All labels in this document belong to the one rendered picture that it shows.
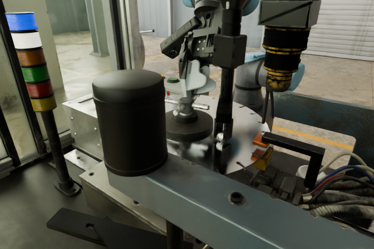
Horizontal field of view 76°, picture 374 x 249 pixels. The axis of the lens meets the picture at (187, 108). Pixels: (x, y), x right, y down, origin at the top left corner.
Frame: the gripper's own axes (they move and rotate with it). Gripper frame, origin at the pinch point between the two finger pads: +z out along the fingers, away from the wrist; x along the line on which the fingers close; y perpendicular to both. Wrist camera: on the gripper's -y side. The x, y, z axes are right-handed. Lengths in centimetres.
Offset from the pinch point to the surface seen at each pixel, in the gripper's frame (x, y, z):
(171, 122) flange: -4.2, 0.5, 5.6
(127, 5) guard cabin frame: 6, -40, -33
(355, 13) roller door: 507, -26, -291
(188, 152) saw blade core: -6.8, 8.0, 10.1
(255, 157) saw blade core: -1.1, 17.1, 8.9
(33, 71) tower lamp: -22.8, -20.1, 0.8
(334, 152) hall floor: 201, 3, 1
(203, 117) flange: 1.2, 4.2, 3.3
